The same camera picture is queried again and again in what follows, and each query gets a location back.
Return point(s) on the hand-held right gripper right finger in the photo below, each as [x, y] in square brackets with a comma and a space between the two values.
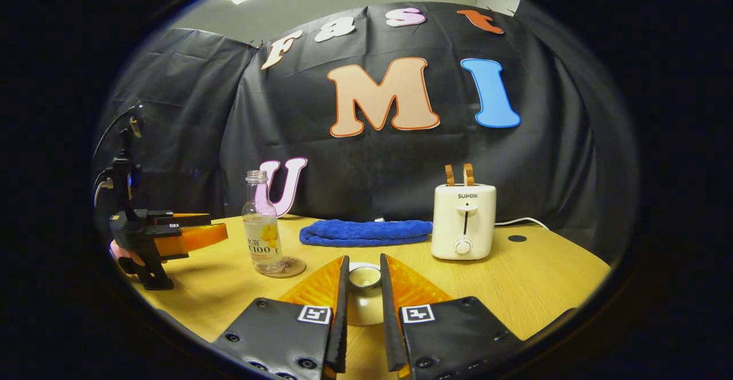
[389, 323]

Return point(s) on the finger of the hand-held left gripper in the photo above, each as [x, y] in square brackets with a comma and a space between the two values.
[183, 218]
[194, 238]

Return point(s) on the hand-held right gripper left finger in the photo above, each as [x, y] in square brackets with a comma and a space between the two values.
[342, 323]

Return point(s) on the cream teacup lid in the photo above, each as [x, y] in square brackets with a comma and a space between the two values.
[365, 305]

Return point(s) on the cream ceramic teacup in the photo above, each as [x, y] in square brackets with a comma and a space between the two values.
[365, 264]

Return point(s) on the clear water bottle orange label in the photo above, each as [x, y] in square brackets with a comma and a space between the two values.
[261, 231]

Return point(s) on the round cork coaster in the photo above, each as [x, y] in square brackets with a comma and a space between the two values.
[293, 266]

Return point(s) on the blue towel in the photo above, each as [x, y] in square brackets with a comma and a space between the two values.
[366, 233]

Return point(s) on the cream toaster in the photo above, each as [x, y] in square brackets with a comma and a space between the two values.
[464, 222]

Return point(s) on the black round table grommet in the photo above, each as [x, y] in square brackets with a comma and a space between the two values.
[517, 238]

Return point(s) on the toast slice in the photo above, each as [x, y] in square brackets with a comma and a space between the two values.
[468, 174]
[449, 175]

